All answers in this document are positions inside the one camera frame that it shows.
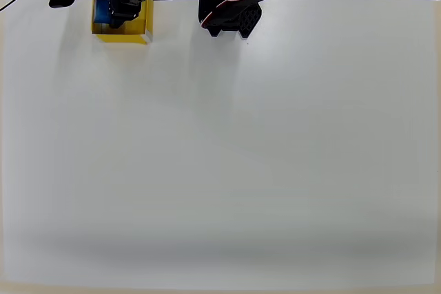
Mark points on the blue block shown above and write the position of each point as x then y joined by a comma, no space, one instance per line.
102,11

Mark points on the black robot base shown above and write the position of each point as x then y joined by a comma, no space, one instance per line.
241,18

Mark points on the yellow cardboard box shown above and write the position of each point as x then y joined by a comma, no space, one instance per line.
146,15

